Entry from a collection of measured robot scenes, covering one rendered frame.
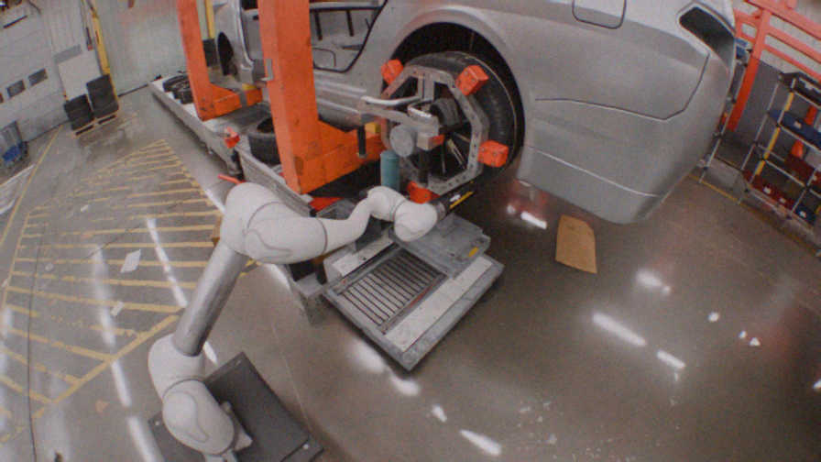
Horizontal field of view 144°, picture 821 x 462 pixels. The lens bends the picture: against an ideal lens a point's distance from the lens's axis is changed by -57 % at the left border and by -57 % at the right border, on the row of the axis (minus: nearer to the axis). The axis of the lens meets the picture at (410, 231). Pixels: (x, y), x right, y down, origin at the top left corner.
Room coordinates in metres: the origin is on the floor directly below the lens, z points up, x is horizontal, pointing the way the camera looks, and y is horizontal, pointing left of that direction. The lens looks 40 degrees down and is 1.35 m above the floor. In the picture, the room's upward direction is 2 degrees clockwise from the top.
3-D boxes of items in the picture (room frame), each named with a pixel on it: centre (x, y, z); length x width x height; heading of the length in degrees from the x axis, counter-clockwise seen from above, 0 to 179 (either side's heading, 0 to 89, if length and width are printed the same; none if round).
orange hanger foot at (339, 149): (1.60, 0.33, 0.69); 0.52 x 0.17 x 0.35; 139
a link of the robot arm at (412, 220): (0.91, -0.01, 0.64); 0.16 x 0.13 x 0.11; 139
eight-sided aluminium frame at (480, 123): (1.28, -0.06, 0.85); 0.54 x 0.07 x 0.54; 49
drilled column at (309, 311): (0.90, 0.50, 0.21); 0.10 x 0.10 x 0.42; 49
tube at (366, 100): (1.26, 0.09, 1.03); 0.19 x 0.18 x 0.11; 139
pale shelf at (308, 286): (0.88, 0.48, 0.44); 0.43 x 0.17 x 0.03; 49
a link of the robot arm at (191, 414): (0.15, 0.60, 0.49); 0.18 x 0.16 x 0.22; 50
